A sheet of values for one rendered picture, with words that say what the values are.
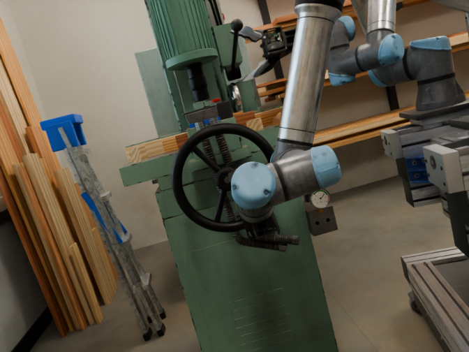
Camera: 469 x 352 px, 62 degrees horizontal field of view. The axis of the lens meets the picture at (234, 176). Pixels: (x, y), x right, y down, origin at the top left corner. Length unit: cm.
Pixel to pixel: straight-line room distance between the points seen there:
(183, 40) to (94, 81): 248
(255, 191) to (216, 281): 69
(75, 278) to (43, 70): 200
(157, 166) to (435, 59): 95
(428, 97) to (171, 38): 86
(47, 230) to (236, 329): 139
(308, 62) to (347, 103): 309
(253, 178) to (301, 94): 23
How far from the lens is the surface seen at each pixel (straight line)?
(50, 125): 202
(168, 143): 136
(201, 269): 128
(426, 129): 146
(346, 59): 121
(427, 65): 147
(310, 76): 81
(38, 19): 394
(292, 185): 68
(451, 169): 96
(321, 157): 70
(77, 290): 253
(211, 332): 137
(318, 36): 83
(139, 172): 122
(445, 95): 147
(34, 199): 241
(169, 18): 133
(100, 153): 372
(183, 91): 146
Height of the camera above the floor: 97
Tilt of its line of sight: 9 degrees down
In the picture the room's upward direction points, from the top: 15 degrees counter-clockwise
